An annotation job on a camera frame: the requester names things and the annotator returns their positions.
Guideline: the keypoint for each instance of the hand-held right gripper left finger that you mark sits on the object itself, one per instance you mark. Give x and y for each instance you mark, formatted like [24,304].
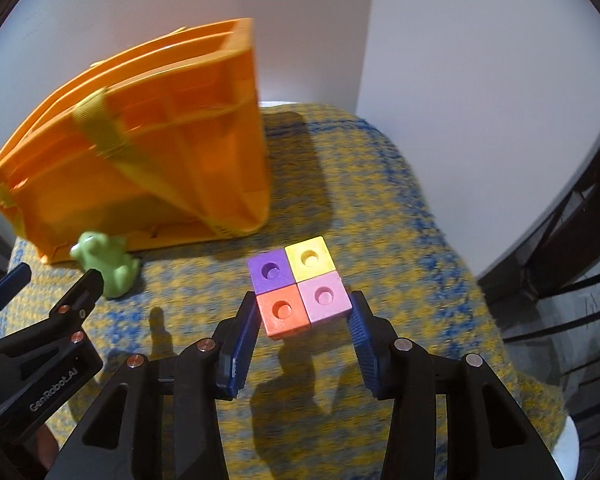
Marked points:
[237,355]

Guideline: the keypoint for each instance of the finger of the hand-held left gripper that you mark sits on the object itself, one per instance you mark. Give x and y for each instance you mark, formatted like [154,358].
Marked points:
[80,300]
[11,280]

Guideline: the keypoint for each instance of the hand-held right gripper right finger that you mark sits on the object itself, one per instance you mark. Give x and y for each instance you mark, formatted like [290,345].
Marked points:
[362,347]

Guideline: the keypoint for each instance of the green frog toy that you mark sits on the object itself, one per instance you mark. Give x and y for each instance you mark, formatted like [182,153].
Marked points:
[110,265]

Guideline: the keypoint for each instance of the four-colour cube block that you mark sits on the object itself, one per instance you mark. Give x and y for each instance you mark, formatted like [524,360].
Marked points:
[300,280]

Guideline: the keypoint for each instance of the orange plastic crate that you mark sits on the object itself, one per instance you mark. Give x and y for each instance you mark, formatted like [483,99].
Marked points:
[155,150]

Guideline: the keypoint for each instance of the yellow blue plaid blanket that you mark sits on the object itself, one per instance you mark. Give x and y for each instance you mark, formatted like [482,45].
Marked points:
[380,200]

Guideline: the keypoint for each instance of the dark wooden chair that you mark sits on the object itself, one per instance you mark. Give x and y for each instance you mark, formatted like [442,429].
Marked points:
[570,270]

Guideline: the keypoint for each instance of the white sheet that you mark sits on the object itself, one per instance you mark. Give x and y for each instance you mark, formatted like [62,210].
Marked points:
[567,447]

